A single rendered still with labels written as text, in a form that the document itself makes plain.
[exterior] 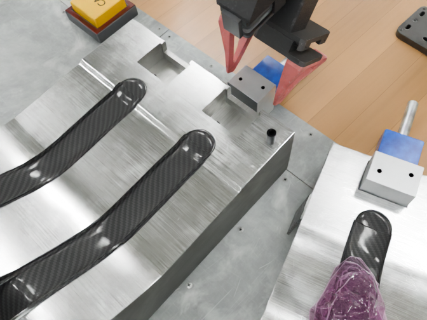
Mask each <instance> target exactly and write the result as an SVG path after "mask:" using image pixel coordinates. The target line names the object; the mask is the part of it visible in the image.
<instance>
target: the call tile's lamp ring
mask: <svg viewBox="0 0 427 320"><path fill-rule="evenodd" d="M125 3H126V4H128V6H127V7H126V8H124V9H123V10H121V11H120V12H119V13H118V14H117V15H115V16H114V17H112V18H111V19H110V20H109V21H107V22H106V23H105V24H103V25H102V26H101V27H99V28H98V29H96V28H95V27H94V26H92V25H91V24H90V23H88V22H87V21H86V20H84V19H83V18H81V17H80V16H79V15H78V14H76V13H75V12H73V11H72V9H73V7H72V6H70V7H69V8H67V9H66V12H68V13H69V14H70V15H72V16H73V17H74V18H76V19H77V20H78V21H80V22H81V23H82V24H83V25H85V26H86V27H88V28H89V29H90V30H92V31H93V32H94V33H96V34H98V33H99V32H101V31H102V30H104V29H105V28H106V27H107V26H108V25H110V24H111V23H113V22H114V21H115V20H116V19H118V18H119V17H120V16H121V15H123V14H124V13H126V12H127V11H128V10H129V9H130V8H132V7H133V6H135V5H134V4H133V3H132V2H130V1H129V0H125Z"/></svg>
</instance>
